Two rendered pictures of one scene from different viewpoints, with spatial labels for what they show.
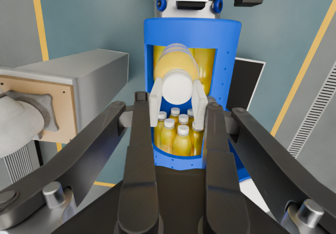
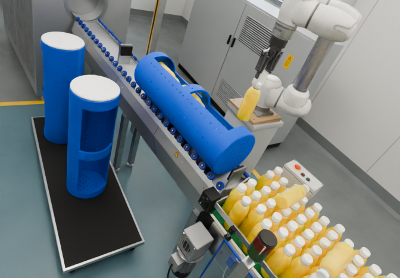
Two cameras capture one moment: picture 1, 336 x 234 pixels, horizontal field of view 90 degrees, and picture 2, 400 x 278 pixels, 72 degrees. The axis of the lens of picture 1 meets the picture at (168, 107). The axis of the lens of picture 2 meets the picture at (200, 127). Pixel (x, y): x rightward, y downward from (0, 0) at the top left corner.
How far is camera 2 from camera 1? 124 cm
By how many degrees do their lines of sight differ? 42
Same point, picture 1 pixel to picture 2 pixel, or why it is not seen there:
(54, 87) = (259, 120)
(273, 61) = not seen: outside the picture
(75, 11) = not seen: hidden behind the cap
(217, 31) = (234, 134)
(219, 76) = (216, 124)
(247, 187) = (111, 93)
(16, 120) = (265, 96)
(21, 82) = (271, 118)
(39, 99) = (261, 112)
